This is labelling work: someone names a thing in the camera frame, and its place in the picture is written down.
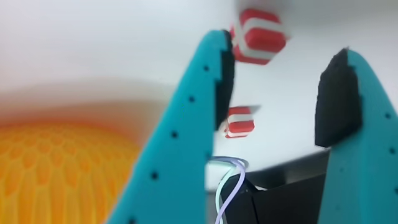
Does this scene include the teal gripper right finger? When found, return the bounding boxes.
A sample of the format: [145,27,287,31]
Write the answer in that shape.
[314,47,398,224]

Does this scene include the red white striped cube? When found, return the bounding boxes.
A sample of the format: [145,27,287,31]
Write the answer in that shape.
[223,105,256,139]
[229,8,289,66]

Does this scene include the purple cable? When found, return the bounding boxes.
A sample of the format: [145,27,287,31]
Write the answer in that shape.
[213,156,250,224]

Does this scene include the pale green cable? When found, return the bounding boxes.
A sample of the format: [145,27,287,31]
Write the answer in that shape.
[207,159,239,224]

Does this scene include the black case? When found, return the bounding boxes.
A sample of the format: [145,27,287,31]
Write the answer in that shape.
[205,151,331,224]

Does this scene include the yellow honeycomb basket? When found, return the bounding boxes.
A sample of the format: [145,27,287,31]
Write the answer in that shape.
[0,99,156,224]

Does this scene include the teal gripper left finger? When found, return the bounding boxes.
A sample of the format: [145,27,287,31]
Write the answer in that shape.
[107,29,236,224]

